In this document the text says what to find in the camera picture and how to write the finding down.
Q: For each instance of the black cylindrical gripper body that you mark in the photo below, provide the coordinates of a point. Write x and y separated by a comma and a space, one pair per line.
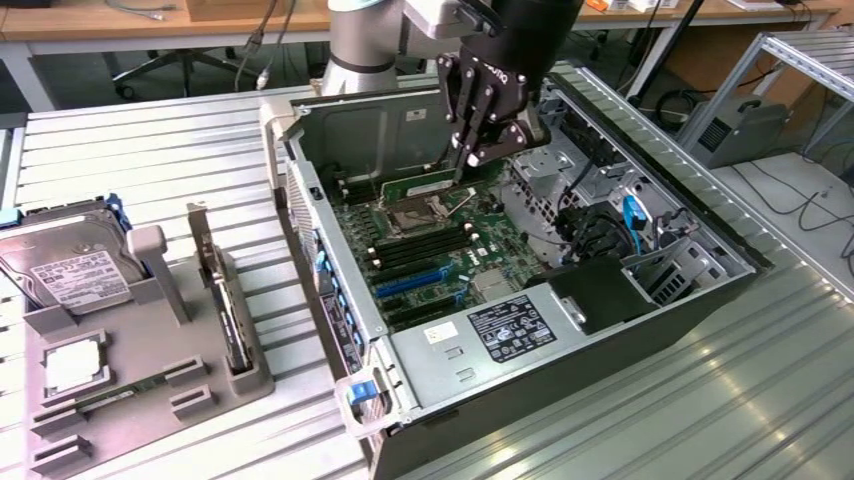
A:
527, 45

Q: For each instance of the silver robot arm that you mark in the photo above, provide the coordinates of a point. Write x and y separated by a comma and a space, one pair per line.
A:
360, 40

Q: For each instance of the green motherboard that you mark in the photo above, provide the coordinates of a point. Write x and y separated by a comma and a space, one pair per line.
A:
494, 235

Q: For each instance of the black stand pole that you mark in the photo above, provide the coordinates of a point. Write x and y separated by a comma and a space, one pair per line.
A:
669, 50

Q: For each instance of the CPU socket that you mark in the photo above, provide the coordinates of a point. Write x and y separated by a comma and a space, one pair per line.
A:
407, 217

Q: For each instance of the small silver heatsink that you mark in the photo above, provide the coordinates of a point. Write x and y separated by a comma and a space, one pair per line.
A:
494, 285

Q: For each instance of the black plastic air shroud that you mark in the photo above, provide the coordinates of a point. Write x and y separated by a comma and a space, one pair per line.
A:
587, 290

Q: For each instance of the grey metal box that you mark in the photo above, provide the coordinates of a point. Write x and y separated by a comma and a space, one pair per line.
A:
741, 135

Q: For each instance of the blue expansion slot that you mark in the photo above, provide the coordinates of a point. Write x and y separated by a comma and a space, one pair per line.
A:
410, 281

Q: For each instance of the silver disk bay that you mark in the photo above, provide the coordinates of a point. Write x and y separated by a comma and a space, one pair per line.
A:
674, 280

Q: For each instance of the brown cardboard box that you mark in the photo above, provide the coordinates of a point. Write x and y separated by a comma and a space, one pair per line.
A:
234, 10

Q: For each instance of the silver power supply unit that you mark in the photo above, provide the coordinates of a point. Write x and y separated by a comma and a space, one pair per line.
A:
434, 360

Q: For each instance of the black graphics card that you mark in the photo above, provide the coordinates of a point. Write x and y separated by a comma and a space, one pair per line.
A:
230, 330

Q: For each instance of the blue case latch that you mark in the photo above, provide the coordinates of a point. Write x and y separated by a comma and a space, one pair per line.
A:
362, 392

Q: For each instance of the wooden desk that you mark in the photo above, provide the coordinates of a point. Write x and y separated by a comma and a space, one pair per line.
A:
100, 22

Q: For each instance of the black open PC case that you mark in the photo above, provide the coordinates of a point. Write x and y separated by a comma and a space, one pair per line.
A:
534, 430

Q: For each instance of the hard disk in blue caddy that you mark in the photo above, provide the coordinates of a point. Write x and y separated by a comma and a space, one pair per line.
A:
67, 265

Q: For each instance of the grey plastic parts rack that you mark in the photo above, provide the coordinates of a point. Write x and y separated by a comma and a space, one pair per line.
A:
133, 345

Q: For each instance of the silver CPU chip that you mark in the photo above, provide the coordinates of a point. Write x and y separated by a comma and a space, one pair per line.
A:
73, 367

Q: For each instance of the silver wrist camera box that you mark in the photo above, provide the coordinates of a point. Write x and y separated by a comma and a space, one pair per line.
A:
434, 20

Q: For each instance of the aluminium frame table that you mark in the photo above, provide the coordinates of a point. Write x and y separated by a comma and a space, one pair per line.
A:
801, 50

